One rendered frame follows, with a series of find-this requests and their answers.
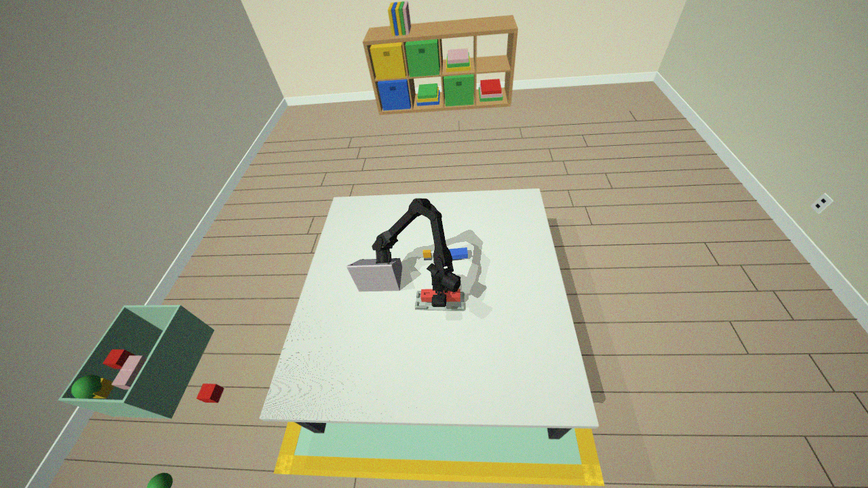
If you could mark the blue rectangular plate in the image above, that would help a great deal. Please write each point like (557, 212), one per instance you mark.
(459, 253)

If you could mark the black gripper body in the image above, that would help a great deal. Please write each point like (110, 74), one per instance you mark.
(439, 300)

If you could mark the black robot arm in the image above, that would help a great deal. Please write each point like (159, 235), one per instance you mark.
(441, 256)

